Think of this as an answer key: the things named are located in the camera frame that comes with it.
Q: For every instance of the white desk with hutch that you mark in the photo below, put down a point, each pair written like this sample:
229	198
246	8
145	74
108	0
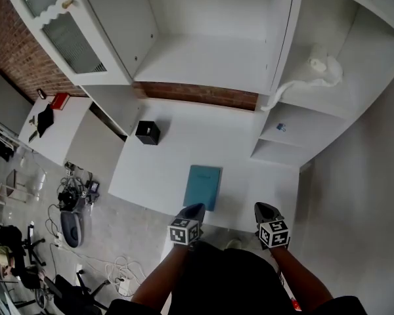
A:
157	169

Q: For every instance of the grey panel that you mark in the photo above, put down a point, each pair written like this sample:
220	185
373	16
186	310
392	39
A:
3	103

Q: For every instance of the red box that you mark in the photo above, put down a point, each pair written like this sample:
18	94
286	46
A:
59	101

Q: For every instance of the pile of black electronics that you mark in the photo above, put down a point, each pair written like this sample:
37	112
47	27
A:
74	192

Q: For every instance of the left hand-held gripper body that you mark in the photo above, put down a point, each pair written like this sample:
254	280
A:
184	231

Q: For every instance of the teal cover notebook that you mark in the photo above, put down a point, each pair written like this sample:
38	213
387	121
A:
202	185

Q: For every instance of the black cloth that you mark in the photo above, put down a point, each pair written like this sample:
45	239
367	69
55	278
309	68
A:
45	120

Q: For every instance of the white power adapter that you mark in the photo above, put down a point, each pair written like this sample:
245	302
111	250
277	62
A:
124	286

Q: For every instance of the black remote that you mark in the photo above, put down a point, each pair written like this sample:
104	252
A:
33	136

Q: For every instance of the white cloth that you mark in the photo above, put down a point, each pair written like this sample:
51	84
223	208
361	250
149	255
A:
331	72

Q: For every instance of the black square pen holder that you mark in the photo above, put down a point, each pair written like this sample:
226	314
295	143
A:
147	138

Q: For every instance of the small black picture frame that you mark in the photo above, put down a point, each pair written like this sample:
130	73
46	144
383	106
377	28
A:
41	94

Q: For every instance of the black swivel chair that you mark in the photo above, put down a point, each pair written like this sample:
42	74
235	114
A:
33	248

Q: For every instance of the grey oval shell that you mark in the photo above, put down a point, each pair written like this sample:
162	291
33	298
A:
72	230

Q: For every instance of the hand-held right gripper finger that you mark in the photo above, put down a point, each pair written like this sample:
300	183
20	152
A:
274	215
261	215

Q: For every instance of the person's white shoe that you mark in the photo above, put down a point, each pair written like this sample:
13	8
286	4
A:
233	244

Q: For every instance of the person's left forearm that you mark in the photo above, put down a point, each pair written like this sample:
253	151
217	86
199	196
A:
161	277

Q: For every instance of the person's right forearm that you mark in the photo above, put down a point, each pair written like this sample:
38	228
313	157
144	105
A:
302	277

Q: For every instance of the black office chair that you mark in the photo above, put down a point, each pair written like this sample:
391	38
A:
69	294

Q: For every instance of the blue binder clip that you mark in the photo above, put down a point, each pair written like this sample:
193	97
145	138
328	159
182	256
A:
280	127

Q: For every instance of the person's black clothing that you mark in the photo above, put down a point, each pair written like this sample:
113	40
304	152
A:
230	281

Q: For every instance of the white side table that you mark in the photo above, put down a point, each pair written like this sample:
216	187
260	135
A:
69	123

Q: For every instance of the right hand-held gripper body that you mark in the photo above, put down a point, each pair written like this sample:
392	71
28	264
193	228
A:
274	235

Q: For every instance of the white power strip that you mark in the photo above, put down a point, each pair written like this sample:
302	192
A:
58	239

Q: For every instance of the small grey tool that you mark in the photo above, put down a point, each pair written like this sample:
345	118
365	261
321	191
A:
32	120

